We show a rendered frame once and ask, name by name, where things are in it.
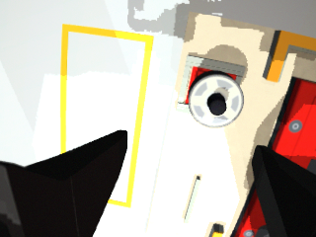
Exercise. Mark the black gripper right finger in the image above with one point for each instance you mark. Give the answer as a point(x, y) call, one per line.
point(287, 194)

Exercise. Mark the black wheel with grey rim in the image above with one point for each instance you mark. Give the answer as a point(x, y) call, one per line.
point(211, 82)

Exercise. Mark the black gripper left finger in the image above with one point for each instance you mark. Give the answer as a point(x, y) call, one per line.
point(65, 195)

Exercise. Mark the yellow rectangular outline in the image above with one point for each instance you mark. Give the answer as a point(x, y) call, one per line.
point(142, 91)

